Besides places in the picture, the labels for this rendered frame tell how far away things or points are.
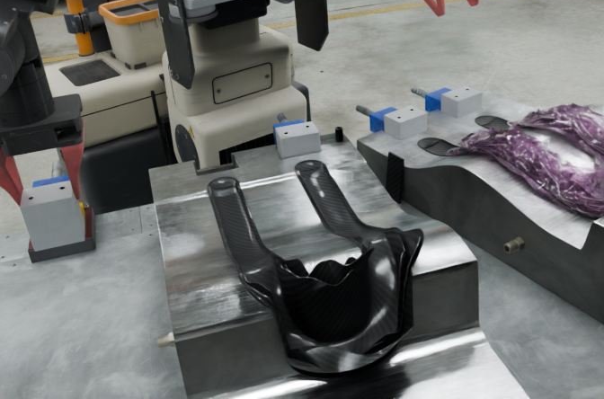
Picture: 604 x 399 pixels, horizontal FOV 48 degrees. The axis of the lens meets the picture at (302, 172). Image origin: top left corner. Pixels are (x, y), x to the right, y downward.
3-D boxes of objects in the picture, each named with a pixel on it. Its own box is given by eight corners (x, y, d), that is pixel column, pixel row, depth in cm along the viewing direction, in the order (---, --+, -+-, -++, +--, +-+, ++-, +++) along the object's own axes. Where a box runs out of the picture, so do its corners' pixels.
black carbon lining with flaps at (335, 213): (204, 196, 84) (191, 126, 79) (329, 170, 87) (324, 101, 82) (266, 405, 54) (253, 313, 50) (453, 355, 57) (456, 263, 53)
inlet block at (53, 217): (41, 189, 80) (29, 148, 78) (85, 180, 81) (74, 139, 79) (34, 252, 69) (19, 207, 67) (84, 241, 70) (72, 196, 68)
